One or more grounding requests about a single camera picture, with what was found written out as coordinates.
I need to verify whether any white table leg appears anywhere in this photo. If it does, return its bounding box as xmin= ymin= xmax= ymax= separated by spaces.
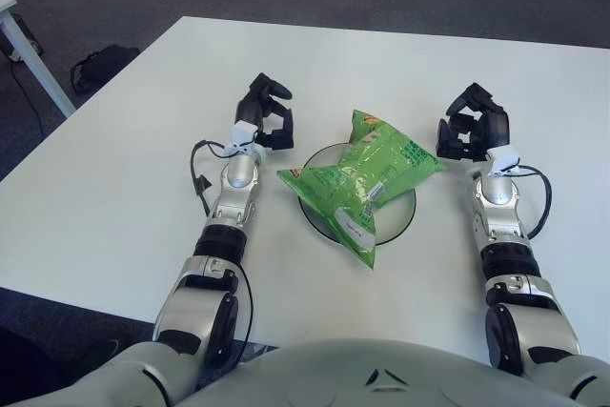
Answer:
xmin=0 ymin=0 xmax=77 ymax=118

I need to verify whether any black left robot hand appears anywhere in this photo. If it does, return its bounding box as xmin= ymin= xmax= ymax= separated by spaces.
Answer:
xmin=235 ymin=72 xmax=295 ymax=151

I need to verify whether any black floor cable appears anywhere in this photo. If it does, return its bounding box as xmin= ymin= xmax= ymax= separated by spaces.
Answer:
xmin=10 ymin=61 xmax=45 ymax=136

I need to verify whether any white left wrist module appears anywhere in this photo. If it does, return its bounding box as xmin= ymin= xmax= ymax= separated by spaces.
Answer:
xmin=223 ymin=123 xmax=266 ymax=158

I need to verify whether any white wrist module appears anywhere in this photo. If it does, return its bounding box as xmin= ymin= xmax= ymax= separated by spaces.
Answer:
xmin=223 ymin=123 xmax=266 ymax=158
xmin=485 ymin=147 xmax=523 ymax=174

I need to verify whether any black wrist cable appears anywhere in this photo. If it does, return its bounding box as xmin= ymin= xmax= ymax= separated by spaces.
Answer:
xmin=190 ymin=139 xmax=230 ymax=217
xmin=517 ymin=164 xmax=554 ymax=240

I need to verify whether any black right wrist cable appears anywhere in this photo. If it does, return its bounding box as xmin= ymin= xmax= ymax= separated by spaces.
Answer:
xmin=517 ymin=164 xmax=554 ymax=240

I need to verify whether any black backpack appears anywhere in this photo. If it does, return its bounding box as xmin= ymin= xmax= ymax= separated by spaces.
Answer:
xmin=70 ymin=44 xmax=141 ymax=93

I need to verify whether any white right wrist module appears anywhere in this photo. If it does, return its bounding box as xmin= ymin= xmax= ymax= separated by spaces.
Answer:
xmin=485 ymin=147 xmax=523 ymax=174

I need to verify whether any green snack bag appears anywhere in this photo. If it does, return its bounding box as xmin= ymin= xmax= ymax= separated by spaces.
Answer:
xmin=276 ymin=109 xmax=448 ymax=273

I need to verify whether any white plate with black rim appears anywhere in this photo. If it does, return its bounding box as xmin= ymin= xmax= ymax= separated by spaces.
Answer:
xmin=297 ymin=142 xmax=417 ymax=249

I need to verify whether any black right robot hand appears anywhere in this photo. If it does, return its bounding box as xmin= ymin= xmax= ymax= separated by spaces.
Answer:
xmin=436 ymin=82 xmax=511 ymax=161

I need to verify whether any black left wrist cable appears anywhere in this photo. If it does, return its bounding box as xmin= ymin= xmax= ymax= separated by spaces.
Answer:
xmin=190 ymin=139 xmax=230 ymax=217

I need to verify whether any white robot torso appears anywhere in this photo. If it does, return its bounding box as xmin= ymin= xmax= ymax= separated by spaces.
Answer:
xmin=0 ymin=337 xmax=610 ymax=407

